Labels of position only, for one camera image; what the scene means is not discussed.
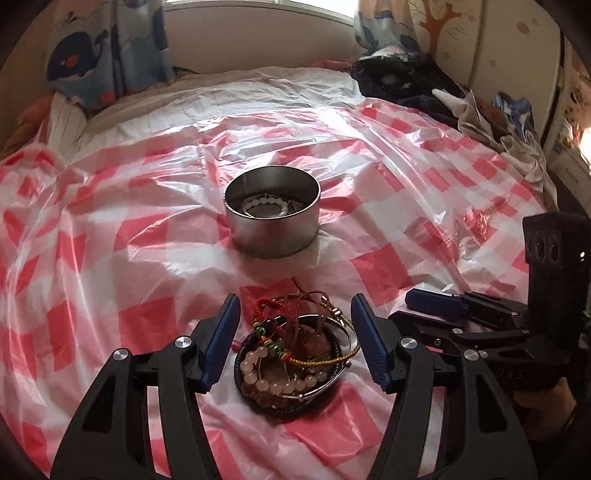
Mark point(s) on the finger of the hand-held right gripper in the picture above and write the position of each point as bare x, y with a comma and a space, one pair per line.
434, 302
420, 327

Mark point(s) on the red checked plastic sheet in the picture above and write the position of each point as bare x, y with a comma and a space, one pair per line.
138, 221

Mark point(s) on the white bed sheet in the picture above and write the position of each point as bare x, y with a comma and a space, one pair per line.
221, 90

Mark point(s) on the round metal tin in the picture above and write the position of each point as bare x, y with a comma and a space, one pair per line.
272, 217

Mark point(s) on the blue patterned cloth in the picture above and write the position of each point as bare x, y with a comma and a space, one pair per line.
510, 110

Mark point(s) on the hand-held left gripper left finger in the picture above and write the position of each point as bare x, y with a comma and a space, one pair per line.
220, 344

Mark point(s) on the striped white pillow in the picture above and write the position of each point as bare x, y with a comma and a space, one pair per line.
64, 122

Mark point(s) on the whale print curtain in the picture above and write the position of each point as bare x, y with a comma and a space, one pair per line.
97, 50

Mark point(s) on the orange cloth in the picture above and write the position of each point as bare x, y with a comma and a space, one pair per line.
34, 115

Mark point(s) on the person's right hand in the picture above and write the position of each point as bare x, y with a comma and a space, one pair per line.
551, 406

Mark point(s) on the crumpled beige cloth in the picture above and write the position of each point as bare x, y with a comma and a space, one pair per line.
503, 138

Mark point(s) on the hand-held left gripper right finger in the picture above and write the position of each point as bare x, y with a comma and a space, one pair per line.
371, 344

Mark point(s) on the blue print curtain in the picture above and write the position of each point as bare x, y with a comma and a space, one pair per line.
383, 23

